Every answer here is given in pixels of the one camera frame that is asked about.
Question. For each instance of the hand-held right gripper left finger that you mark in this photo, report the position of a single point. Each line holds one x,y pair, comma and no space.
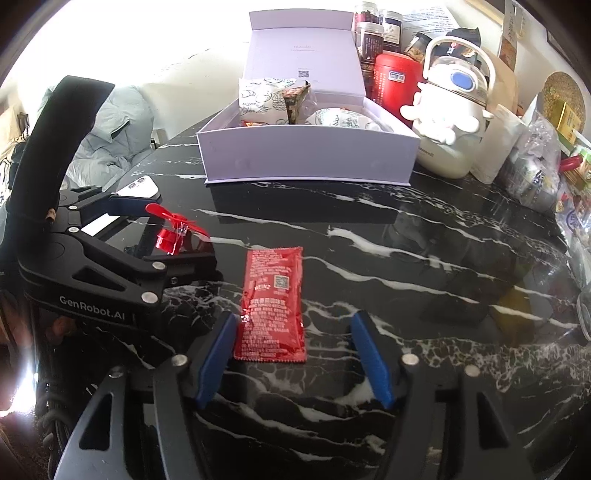
214,362

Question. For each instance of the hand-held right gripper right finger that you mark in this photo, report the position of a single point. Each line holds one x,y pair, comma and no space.
371,362

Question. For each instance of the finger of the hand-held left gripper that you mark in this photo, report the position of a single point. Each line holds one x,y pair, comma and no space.
184,267
134,203

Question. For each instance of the red mini fan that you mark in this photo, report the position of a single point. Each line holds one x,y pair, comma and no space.
168,240

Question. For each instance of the red ketchup packet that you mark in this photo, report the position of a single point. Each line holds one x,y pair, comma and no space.
270,304

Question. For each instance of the lavender gift box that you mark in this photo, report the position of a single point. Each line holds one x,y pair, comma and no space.
300,152

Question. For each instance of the white printed pastry packet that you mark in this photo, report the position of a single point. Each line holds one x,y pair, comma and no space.
341,117
263,101

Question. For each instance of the brown cereal snack packet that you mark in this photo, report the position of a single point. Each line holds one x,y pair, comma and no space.
295,99

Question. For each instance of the person's left hand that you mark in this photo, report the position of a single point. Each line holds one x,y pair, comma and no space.
64,331

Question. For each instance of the white smartphone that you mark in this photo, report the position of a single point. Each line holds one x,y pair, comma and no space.
138,186

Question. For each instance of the beige chair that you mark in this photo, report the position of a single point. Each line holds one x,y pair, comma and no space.
159,137

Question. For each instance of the grey puffer jacket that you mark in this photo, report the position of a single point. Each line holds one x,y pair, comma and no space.
111,134

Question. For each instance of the white cartoon kettle bottle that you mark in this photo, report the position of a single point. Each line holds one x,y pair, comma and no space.
448,138

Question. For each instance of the clear plastic bag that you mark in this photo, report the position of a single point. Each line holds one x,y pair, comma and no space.
531,170

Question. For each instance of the white paper packet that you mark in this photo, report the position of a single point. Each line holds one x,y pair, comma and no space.
501,143

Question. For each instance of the clear jar beige beans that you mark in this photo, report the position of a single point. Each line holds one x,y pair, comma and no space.
368,68

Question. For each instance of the red tin canister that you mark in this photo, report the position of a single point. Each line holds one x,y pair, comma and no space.
395,78

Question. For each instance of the clear jar dark label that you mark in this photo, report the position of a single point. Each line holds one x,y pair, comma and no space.
370,44

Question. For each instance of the clear jar dried flowers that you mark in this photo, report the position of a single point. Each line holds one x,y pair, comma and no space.
364,13

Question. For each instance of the clear jar purple label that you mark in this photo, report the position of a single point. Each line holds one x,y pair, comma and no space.
391,30

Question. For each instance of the black lid jar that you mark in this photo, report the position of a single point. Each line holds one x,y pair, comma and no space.
415,48

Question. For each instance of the gold woven ornament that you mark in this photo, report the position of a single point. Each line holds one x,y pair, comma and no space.
563,87

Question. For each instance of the black oat bag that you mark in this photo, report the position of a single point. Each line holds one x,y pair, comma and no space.
464,34

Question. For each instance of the printed paper sheet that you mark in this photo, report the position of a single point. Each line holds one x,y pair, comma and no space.
427,16

